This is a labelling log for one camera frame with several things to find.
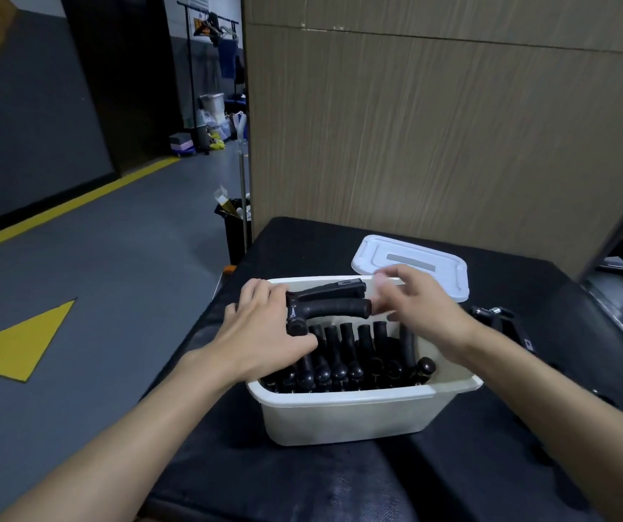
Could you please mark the person's right hand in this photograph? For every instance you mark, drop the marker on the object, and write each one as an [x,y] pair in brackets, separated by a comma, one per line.
[431,315]

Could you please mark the person's left hand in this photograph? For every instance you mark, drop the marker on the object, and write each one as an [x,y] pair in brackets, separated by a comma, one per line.
[257,342]

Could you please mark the person's left little finger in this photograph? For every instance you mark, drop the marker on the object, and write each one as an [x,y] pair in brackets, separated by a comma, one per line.
[231,316]

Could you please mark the person's right thumb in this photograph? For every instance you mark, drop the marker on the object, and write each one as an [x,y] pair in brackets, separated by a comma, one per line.
[384,307]

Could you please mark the person's left thumb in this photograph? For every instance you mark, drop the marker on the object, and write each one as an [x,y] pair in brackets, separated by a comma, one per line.
[303,345]

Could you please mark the black hand grip strengthener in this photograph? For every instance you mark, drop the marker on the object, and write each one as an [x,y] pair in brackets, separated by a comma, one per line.
[333,307]
[499,323]

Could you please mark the person's left forearm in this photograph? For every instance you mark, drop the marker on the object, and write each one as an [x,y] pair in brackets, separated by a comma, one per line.
[126,451]

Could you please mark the person's right forearm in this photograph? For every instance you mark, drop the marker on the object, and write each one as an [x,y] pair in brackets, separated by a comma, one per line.
[561,418]

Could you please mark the row of black grip trainers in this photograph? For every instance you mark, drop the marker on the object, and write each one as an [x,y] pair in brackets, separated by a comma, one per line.
[355,364]

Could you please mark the white plastic box lid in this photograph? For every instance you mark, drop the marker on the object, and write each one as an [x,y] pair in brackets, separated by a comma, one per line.
[425,263]

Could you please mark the black trash bin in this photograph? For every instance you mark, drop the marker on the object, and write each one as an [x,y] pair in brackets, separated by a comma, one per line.
[235,233]

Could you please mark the white plastic storage box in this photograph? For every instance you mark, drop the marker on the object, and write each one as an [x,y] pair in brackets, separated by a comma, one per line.
[355,418]

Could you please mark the cardboard scraps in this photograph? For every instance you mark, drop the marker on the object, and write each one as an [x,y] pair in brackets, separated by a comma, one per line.
[228,203]

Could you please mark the grey metal pole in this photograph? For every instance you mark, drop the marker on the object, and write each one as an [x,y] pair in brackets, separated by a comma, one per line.
[243,184]

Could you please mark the yellow bag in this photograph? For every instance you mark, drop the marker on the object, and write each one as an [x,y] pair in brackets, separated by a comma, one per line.
[216,142]

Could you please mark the grey and purple box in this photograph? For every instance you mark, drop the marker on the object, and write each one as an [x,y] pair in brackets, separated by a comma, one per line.
[182,144]

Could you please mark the white plastic bin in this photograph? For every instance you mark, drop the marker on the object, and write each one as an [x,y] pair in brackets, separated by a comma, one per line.
[213,107]

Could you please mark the black clothes rack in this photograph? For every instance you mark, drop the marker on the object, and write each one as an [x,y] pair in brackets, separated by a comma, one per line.
[191,65]

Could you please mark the blue hanging garment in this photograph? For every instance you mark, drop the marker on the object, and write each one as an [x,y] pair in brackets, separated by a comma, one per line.
[228,58]

